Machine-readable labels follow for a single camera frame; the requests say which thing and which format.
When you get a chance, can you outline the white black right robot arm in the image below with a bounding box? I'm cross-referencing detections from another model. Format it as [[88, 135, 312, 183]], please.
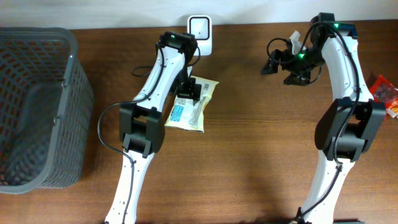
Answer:
[[261, 12, 386, 223]]

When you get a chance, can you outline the white barcode scanner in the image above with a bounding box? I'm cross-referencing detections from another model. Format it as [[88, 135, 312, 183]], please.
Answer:
[[187, 15, 213, 56]]

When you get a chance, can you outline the red snack bag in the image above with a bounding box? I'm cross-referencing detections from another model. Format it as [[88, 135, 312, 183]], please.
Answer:
[[370, 74, 397, 114]]

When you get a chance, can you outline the grey plastic basket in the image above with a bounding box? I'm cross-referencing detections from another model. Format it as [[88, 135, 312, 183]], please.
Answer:
[[1, 27, 95, 194]]

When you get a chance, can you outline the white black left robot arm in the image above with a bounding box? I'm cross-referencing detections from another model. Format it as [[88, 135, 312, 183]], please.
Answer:
[[104, 31, 201, 224]]

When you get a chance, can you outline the yellow snack bag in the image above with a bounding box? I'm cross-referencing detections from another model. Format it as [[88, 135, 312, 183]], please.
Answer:
[[165, 76, 219, 133]]

